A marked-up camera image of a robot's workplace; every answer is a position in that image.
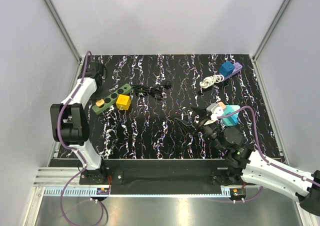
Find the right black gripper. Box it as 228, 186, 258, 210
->
175, 106, 226, 153

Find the pink plug adapter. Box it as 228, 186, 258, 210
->
218, 102, 226, 110

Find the yellow cube adapter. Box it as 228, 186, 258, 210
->
116, 94, 131, 111

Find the blue cube socket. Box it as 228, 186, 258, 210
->
219, 61, 235, 77

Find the small yellow plug adapter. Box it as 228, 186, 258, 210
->
95, 99, 105, 107

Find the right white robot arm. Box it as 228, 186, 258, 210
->
174, 104, 320, 216

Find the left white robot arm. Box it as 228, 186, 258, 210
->
50, 61, 108, 184

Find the green power strip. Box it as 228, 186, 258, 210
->
92, 84, 133, 115

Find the teal triangular power strip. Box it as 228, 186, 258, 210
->
221, 104, 242, 127

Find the purple power strip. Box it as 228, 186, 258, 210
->
223, 62, 243, 80

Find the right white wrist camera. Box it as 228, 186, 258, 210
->
205, 103, 224, 125

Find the white coiled cable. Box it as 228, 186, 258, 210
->
199, 74, 225, 90

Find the black cable bundle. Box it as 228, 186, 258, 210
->
131, 83, 172, 98

